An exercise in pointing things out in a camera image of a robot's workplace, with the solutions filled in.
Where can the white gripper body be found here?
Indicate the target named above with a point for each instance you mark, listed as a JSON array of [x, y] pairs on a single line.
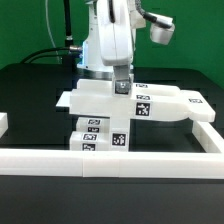
[[115, 36]]

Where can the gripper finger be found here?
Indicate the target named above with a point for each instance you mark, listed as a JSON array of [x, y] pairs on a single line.
[[122, 80]]

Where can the white chair back part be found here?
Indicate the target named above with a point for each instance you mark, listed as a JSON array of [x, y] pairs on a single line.
[[145, 102]]

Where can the white chair seat part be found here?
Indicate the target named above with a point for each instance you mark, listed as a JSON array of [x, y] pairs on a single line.
[[119, 132]]

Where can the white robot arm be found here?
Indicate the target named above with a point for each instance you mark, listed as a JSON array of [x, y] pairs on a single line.
[[161, 31]]

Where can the white marker sheet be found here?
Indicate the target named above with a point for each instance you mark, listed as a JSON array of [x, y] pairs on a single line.
[[64, 100]]

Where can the white block at left edge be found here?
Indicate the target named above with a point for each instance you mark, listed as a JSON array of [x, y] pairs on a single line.
[[3, 123]]

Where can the white U-shaped fence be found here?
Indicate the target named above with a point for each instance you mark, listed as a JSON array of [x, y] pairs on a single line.
[[206, 165]]

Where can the black vertical cable post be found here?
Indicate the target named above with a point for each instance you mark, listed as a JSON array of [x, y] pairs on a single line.
[[68, 32]]

